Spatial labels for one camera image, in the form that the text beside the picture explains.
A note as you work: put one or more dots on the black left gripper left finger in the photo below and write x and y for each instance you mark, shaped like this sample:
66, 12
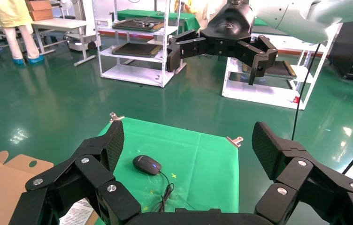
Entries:
80, 183

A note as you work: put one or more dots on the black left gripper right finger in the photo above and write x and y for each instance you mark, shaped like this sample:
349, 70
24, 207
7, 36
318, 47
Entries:
301, 183

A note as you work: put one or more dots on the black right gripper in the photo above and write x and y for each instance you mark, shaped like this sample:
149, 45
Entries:
229, 28

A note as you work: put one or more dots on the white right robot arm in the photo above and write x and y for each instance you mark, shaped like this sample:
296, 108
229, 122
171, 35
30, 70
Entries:
297, 18

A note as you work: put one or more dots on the white printed instruction sheet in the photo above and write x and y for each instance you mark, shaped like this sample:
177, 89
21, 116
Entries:
77, 214

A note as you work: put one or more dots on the white metal shelf rack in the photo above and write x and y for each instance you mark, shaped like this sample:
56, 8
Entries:
133, 73
257, 93

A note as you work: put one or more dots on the green covered background table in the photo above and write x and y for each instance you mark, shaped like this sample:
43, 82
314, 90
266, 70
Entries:
170, 17

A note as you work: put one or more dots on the silver metal binder clip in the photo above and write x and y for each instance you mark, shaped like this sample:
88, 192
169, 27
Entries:
235, 141
115, 117

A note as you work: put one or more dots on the empty black tray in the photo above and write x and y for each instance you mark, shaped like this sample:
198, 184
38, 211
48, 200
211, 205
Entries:
136, 49

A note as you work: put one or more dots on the black tray with tools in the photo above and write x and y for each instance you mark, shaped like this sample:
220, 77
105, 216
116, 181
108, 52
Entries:
137, 24

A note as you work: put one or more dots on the green table cloth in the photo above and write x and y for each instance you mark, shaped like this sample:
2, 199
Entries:
195, 174

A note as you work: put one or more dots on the black cabinet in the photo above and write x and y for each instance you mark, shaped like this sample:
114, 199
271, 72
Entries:
350, 49

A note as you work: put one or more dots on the white wheeled machine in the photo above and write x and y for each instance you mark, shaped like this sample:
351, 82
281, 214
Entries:
80, 42

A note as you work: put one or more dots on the white work table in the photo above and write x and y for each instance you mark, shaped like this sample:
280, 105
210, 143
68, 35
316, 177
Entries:
61, 24

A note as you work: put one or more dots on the closed brown cardboard carton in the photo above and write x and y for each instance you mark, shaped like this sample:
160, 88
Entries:
39, 9

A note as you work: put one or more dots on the person's feet in blue covers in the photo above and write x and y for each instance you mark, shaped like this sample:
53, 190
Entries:
11, 12

